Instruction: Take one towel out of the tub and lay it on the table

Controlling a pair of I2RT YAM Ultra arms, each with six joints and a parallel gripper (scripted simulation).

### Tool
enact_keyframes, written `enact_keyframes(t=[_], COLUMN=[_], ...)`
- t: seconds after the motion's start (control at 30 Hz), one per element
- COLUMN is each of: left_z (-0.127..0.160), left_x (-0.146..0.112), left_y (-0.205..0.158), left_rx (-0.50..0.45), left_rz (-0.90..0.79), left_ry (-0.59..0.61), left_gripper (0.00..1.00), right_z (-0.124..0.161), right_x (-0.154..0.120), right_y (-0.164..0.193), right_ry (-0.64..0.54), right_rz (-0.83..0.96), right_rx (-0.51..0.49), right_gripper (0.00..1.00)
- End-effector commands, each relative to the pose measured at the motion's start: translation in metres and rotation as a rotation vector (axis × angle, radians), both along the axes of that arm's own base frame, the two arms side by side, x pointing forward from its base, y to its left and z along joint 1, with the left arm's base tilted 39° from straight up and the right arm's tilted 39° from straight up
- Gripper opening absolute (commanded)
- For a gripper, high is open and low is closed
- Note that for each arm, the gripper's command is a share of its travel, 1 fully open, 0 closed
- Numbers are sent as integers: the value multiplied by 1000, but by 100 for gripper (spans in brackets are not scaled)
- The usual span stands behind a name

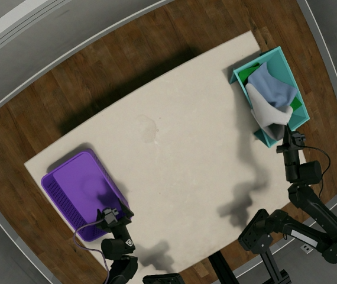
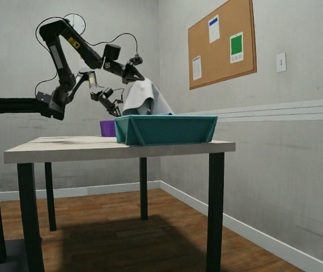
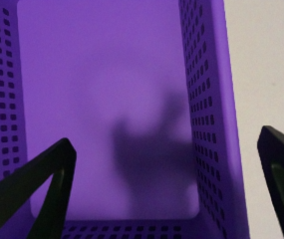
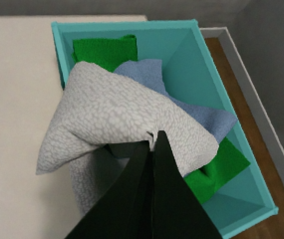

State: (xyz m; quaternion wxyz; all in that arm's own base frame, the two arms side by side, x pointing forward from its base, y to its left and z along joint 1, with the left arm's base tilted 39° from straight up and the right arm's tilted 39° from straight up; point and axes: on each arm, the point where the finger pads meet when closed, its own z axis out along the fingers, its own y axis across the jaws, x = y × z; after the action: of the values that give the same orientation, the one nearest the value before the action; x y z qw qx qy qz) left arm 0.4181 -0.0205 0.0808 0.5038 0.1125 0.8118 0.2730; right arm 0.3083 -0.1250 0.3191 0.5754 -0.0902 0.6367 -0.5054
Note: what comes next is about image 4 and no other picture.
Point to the teal plastic tub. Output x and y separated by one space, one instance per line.
189 76

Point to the blue-grey towel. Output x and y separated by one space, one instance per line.
148 74

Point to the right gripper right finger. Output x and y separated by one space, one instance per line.
177 212

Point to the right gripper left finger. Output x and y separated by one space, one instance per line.
126 209

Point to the white textured towel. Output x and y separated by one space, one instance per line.
100 108

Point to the green towel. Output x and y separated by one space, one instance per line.
109 54

